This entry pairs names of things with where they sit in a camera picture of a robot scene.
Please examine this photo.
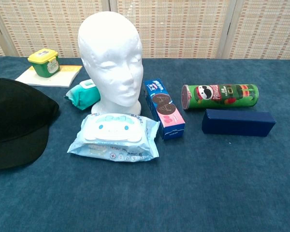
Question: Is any black baseball cap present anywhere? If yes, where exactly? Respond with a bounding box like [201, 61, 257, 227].
[0, 76, 60, 173]

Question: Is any white foam mannequin head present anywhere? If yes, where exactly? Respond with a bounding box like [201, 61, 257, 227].
[77, 11, 143, 116]

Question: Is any blue cookie box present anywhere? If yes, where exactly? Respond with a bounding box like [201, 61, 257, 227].
[144, 78, 186, 141]

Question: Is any light blue cartoon wipes pack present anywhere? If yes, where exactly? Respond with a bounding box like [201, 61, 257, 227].
[67, 112, 160, 163]

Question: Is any teal wet wipes pack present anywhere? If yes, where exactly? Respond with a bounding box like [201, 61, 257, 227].
[64, 78, 102, 111]

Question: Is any blue felt table cover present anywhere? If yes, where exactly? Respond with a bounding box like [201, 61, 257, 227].
[0, 56, 290, 232]

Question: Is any green Pringles can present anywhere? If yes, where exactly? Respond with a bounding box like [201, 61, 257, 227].
[181, 83, 260, 111]

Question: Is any white and yellow book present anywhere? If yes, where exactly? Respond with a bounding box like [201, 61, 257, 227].
[14, 65, 83, 88]

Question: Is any dark blue rectangular box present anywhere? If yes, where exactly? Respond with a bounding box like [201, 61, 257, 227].
[202, 108, 277, 138]

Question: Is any woven bamboo folding screen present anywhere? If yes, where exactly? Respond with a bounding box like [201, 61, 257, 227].
[0, 0, 290, 60]

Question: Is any green container with yellow lid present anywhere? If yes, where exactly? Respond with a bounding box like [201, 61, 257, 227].
[27, 48, 61, 78]

